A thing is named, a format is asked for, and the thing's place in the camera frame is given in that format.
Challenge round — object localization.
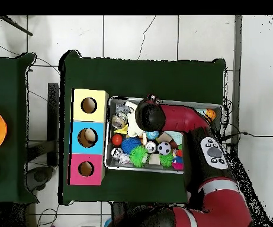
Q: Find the cream yellow cloth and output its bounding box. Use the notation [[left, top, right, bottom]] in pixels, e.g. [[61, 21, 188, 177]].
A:
[[125, 100, 146, 138]]

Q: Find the wooden box with three holes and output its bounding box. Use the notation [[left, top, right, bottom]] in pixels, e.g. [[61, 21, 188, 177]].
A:
[[68, 88, 110, 186]]

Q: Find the shallow mesh bin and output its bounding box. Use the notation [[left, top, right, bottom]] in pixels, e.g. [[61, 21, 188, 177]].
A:
[[104, 96, 223, 175]]

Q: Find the blue globe ball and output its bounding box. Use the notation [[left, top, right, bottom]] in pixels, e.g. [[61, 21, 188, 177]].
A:
[[146, 131, 160, 141]]

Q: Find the blue spiky ball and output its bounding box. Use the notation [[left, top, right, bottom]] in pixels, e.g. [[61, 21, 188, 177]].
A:
[[121, 137, 142, 155]]

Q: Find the red ball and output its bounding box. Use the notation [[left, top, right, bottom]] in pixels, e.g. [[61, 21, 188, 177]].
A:
[[111, 134, 123, 147]]

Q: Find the silver drink can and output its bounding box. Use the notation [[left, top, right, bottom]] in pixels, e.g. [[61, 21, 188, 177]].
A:
[[145, 141, 158, 154]]

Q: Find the green spiky ball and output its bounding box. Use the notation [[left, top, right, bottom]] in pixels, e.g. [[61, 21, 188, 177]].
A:
[[129, 145, 150, 168]]

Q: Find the small soccer ball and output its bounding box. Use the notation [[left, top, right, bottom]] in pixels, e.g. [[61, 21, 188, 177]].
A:
[[157, 141, 172, 156]]

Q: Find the dark green table cloth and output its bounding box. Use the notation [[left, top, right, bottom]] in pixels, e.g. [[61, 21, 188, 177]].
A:
[[0, 52, 39, 205], [58, 50, 227, 206]]

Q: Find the small orange basketball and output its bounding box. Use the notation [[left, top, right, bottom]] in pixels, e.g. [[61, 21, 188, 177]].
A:
[[204, 108, 217, 122]]

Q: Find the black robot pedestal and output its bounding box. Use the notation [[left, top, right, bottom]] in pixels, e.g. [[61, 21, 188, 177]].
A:
[[110, 202, 137, 227]]

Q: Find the black power cable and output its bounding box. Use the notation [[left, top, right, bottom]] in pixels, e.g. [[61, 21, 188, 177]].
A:
[[223, 131, 273, 146]]

